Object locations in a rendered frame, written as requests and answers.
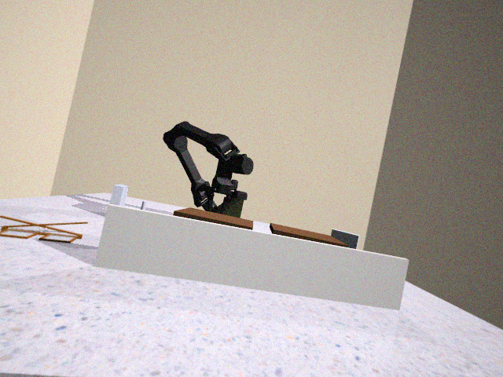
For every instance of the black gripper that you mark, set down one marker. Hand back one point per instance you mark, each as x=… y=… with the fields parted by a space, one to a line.
x=209 y=192

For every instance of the brown-framed glasses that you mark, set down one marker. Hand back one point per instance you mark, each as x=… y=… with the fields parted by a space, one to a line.
x=19 y=233

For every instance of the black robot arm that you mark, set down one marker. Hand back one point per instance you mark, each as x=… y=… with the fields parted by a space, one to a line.
x=217 y=145

